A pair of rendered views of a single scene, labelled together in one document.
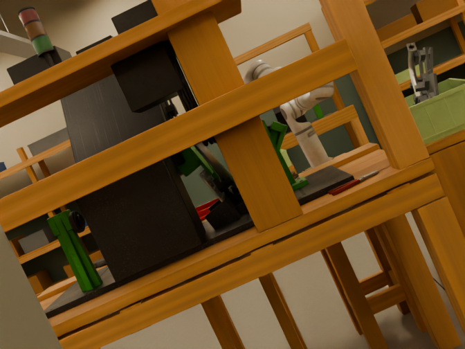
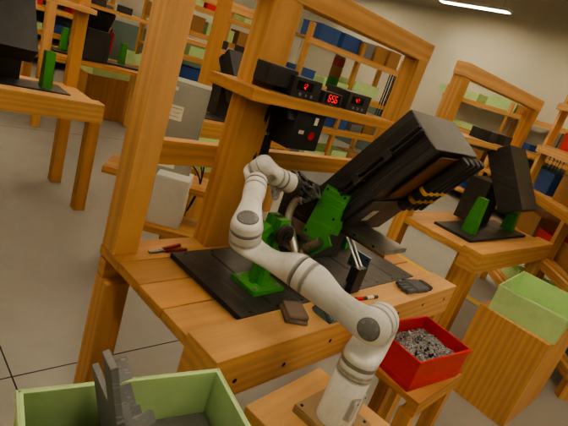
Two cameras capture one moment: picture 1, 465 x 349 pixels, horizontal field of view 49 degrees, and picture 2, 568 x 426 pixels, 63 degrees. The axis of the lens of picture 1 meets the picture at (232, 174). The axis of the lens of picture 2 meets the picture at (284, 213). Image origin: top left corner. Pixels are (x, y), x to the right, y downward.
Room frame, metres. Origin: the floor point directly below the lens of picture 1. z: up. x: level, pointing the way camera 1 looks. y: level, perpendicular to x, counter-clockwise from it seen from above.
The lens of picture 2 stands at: (2.74, -1.36, 1.67)
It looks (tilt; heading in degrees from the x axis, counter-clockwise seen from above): 18 degrees down; 126
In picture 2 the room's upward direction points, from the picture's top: 18 degrees clockwise
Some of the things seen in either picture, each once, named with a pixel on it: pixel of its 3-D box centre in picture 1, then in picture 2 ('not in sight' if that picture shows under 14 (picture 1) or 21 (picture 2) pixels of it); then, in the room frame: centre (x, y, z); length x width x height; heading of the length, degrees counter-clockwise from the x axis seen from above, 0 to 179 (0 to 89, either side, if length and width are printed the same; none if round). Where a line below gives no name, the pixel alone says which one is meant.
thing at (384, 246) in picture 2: not in sight; (356, 230); (1.91, 0.27, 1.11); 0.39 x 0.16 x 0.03; 176
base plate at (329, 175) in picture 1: (198, 236); (308, 267); (1.81, 0.20, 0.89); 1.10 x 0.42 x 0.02; 86
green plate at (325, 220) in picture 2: (185, 154); (330, 214); (1.87, 0.12, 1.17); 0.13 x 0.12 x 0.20; 86
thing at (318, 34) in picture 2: not in sight; (331, 107); (-1.72, 5.04, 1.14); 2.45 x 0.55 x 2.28; 84
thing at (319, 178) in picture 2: (141, 209); (315, 214); (1.68, 0.32, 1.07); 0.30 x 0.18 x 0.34; 86
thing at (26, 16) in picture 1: (29, 17); (339, 62); (1.52, 0.34, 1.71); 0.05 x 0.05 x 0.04
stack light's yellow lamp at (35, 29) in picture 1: (36, 32); (335, 72); (1.52, 0.34, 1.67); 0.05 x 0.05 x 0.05
